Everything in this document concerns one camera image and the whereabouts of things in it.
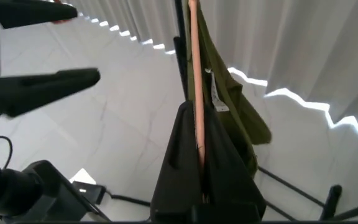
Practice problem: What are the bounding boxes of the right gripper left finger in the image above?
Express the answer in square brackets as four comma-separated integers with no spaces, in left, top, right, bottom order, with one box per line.
[150,100,205,222]

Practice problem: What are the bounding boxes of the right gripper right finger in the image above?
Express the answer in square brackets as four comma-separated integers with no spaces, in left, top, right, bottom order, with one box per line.
[203,105,267,219]

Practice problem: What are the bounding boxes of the green printed shirt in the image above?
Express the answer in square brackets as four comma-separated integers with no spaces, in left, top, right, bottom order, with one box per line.
[183,0,272,179]

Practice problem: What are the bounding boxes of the pink clothes hanger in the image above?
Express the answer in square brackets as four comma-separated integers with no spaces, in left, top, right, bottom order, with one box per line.
[187,0,206,171]

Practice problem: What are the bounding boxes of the black clothes rack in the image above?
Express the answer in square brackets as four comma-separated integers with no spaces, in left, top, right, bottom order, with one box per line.
[172,0,358,222]

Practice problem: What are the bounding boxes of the white curtain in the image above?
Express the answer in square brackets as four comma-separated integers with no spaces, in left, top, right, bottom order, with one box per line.
[67,0,358,141]

